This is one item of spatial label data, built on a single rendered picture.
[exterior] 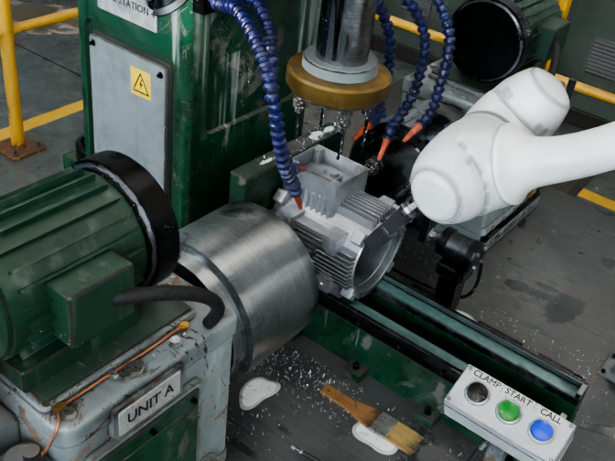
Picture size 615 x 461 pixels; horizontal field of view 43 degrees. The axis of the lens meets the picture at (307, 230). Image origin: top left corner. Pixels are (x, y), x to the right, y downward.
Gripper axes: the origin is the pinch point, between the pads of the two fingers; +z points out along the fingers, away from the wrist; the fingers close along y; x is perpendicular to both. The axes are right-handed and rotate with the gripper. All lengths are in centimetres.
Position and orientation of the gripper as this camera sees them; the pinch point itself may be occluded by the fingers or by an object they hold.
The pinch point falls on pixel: (381, 235)
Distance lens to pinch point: 136.3
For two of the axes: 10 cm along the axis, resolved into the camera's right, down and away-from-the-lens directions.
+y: -6.1, 3.9, -6.8
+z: -4.9, 4.9, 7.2
